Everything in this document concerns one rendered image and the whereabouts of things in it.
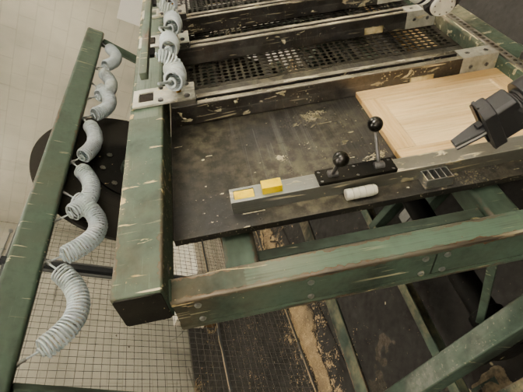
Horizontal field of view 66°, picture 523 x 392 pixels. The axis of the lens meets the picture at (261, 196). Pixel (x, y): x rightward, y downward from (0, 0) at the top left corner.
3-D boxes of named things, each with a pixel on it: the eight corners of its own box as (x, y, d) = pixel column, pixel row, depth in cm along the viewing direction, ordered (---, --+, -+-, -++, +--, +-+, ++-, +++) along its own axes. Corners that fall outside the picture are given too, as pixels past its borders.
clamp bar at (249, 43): (436, 26, 164) (450, -39, 147) (146, 75, 156) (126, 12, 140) (424, 17, 171) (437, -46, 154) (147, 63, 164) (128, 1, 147)
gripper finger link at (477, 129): (449, 141, 82) (478, 122, 80) (458, 150, 80) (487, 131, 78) (447, 136, 81) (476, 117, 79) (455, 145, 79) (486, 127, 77)
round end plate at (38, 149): (229, 249, 164) (5, 212, 131) (223, 257, 167) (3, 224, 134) (212, 136, 220) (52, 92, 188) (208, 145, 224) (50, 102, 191)
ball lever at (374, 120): (389, 169, 99) (384, 115, 95) (374, 172, 98) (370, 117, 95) (383, 166, 102) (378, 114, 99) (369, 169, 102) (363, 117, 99)
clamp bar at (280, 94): (496, 75, 134) (522, -1, 117) (142, 136, 127) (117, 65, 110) (479, 61, 141) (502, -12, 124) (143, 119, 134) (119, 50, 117)
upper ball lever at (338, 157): (341, 181, 100) (352, 162, 87) (326, 183, 100) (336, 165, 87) (337, 167, 101) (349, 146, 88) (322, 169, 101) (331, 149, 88)
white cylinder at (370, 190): (346, 203, 99) (377, 197, 99) (347, 194, 97) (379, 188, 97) (342, 194, 101) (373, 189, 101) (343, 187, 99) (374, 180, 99)
